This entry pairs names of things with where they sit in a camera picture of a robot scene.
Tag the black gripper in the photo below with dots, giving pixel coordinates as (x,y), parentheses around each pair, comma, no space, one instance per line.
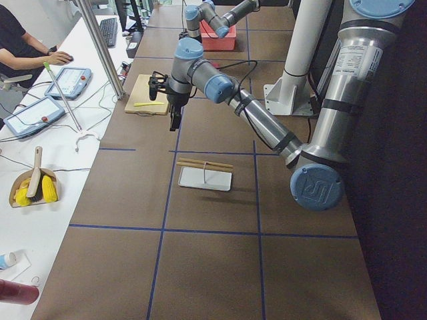
(175,100)

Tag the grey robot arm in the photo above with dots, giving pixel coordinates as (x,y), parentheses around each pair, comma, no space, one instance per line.
(366,29)
(206,11)

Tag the person hand on mouse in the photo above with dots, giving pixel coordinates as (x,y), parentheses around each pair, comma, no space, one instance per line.
(58,58)

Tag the wooden cutting board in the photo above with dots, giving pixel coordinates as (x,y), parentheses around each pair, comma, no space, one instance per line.
(140,94)

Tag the yellow plastic knife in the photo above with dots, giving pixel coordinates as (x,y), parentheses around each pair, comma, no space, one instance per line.
(148,103)

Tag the wooden cloth rack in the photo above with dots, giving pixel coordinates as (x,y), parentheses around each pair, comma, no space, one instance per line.
(205,165)

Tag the white rectangular tray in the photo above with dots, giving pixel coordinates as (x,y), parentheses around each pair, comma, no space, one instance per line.
(215,180)

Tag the pink plastic bin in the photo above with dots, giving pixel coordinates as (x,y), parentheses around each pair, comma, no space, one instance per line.
(211,41)

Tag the teach pendant far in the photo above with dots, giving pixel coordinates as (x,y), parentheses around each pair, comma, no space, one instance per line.
(73,81)

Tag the teach pendant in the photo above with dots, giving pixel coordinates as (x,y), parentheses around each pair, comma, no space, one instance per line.
(73,81)
(34,118)

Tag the black keyboard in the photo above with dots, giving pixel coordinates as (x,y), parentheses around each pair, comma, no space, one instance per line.
(108,28)

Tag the metal rod green tip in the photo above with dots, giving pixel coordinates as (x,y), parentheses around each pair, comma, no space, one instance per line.
(47,67)

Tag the teach pendant near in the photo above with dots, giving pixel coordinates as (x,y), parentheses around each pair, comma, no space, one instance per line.
(34,118)

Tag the yellow corn toy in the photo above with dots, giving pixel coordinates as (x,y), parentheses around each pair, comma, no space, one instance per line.
(49,190)

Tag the beige hand brush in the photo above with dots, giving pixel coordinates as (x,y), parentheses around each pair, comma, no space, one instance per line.
(34,192)

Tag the seated person black shirt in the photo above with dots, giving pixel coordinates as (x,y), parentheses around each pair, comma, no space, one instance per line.
(21,53)

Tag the beige dustpan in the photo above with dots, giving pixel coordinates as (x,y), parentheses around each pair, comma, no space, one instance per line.
(17,197)

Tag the white blue tube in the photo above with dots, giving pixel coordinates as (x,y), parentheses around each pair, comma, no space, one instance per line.
(7,260)

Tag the dark red bottle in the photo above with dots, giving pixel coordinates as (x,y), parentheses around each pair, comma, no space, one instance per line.
(16,293)

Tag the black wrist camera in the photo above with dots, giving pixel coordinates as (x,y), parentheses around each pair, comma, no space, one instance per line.
(157,84)
(183,34)

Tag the white camera pole mount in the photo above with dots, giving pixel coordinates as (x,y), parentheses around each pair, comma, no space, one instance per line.
(290,94)

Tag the aluminium frame post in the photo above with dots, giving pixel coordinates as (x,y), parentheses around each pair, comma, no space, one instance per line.
(101,47)

